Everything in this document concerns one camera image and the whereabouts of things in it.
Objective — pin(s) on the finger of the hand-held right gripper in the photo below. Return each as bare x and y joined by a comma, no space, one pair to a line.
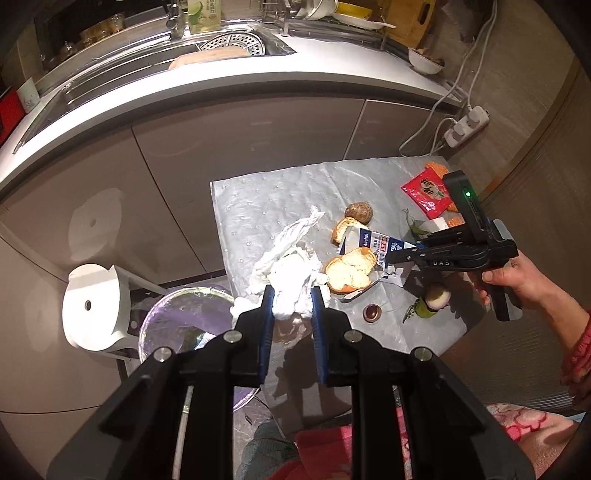
406,256
438,237

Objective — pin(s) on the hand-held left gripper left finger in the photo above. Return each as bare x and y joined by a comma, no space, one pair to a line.
267,323

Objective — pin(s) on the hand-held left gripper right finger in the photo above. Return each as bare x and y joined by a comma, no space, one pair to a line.
318,323

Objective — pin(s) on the white foam block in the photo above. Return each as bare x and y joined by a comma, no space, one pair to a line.
434,225

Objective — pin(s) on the white blue wipe packet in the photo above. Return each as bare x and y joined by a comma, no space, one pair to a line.
369,240

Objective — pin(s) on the white tissue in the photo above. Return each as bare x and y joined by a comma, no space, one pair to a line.
291,281

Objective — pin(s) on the bin with purple bag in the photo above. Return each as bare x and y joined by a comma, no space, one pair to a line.
184,314

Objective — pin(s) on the person's right forearm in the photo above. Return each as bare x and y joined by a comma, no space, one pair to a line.
577,350

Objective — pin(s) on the person's right hand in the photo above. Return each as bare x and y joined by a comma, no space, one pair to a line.
517,277

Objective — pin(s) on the dark green leafy twig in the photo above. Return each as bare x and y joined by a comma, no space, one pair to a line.
415,227

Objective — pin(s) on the red snack packet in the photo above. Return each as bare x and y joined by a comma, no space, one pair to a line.
425,191

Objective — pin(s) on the orange foam net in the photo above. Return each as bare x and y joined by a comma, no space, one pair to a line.
434,167

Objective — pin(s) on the brown bottle cap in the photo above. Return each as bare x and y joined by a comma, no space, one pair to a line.
371,312

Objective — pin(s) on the light green vegetable scrap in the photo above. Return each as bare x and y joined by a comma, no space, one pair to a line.
422,311

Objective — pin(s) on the bread slices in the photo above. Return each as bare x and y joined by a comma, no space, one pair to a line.
346,272

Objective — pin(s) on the brown ridged shell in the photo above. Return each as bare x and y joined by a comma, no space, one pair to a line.
358,211

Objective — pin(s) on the torn bread piece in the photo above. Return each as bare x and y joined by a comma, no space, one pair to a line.
341,228

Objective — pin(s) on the white power strip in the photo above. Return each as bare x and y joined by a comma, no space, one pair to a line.
466,124

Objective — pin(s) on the silver foam mat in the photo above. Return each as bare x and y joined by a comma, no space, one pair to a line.
277,203

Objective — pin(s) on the white bowl with food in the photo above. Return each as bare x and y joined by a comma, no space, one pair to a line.
425,62

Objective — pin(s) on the white plastic stool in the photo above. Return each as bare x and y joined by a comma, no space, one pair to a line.
92,304

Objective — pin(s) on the grey kitchen cabinet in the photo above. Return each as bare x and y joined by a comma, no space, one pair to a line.
231,138

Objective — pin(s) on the wooden cutting board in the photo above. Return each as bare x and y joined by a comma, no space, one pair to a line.
415,23

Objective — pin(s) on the person's pink floral clothing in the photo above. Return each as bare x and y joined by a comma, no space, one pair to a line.
531,429

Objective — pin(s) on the yellow plate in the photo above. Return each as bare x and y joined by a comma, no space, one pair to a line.
355,16

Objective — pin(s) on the steel dish rack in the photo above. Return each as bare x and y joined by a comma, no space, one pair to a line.
304,25

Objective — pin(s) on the plain white bowl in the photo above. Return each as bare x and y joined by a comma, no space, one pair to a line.
318,8

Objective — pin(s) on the peach-coloured tray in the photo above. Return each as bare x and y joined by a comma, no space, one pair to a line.
203,59

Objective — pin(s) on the perforated steel steamer plate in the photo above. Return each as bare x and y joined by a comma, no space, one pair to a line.
231,44

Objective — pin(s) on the steel kitchen sink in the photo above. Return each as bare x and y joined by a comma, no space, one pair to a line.
138,60

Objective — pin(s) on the green dish soap bottle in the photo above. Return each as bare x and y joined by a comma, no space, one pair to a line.
203,16

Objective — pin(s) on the chrome faucet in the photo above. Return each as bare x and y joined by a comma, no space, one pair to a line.
174,21

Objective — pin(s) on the red box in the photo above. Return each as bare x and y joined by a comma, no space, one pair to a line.
9,115

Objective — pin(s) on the glass jars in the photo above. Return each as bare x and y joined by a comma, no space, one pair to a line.
101,30

